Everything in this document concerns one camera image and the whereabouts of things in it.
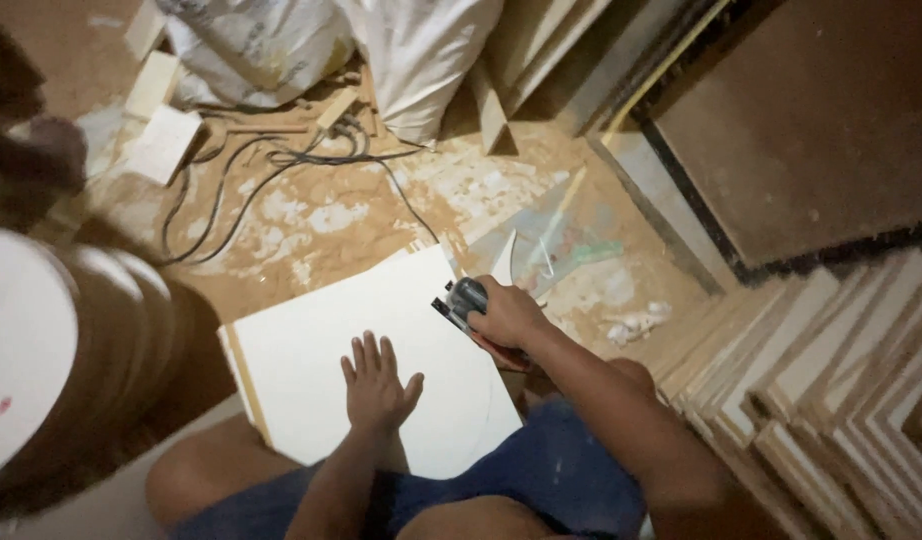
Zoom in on person's left hand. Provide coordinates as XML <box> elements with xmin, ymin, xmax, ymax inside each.
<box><xmin>340</xmin><ymin>330</ymin><xmax>425</xmax><ymax>435</ymax></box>

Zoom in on person's right hand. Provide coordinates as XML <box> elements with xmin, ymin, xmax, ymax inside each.
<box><xmin>467</xmin><ymin>274</ymin><xmax>554</xmax><ymax>354</ymax></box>

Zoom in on grey electric jigsaw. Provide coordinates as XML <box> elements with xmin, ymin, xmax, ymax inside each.
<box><xmin>431</xmin><ymin>276</ymin><xmax>533</xmax><ymax>370</ymax></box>

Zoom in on white laminated board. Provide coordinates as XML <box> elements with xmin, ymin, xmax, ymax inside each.
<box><xmin>218</xmin><ymin>243</ymin><xmax>524</xmax><ymax>481</ymax></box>

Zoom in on clear plastic sheet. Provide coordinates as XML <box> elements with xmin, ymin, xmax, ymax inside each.
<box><xmin>464</xmin><ymin>166</ymin><xmax>626</xmax><ymax>301</ymax></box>

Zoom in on crumpled white paper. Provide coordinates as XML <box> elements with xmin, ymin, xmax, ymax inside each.
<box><xmin>603</xmin><ymin>301</ymin><xmax>674</xmax><ymax>348</ymax></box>

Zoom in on blue shorts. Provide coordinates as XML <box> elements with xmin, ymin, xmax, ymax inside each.
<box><xmin>168</xmin><ymin>397</ymin><xmax>650</xmax><ymax>540</ymax></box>

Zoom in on leaning wood planks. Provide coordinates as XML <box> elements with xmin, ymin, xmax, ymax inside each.
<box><xmin>468</xmin><ymin>0</ymin><xmax>620</xmax><ymax>156</ymax></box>

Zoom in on narrow wood stick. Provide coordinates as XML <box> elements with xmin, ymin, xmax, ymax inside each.
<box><xmin>316</xmin><ymin>86</ymin><xmax>361</xmax><ymax>131</ymax></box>

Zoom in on white woven sack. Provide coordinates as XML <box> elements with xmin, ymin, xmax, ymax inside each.
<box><xmin>155</xmin><ymin>0</ymin><xmax>356</xmax><ymax>110</ymax></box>
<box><xmin>339</xmin><ymin>0</ymin><xmax>506</xmax><ymax>149</ymax></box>

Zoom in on brown board panel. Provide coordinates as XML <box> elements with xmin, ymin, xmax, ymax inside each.
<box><xmin>641</xmin><ymin>0</ymin><xmax>922</xmax><ymax>271</ymax></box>

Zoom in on square white wood offcut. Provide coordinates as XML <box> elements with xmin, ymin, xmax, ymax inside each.
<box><xmin>123</xmin><ymin>105</ymin><xmax>205</xmax><ymax>186</ymax></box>

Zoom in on stack of white-edged wood boards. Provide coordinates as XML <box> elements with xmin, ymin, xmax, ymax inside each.
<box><xmin>644</xmin><ymin>247</ymin><xmax>922</xmax><ymax>540</ymax></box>

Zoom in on small white wood offcut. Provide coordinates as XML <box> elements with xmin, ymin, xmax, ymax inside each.
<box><xmin>123</xmin><ymin>51</ymin><xmax>183</xmax><ymax>120</ymax></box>

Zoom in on stack of round white boards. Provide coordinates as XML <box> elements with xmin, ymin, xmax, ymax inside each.
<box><xmin>0</xmin><ymin>227</ymin><xmax>237</xmax><ymax>519</ymax></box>

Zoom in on black power cable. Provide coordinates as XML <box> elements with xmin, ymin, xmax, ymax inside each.
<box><xmin>159</xmin><ymin>112</ymin><xmax>441</xmax><ymax>267</ymax></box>

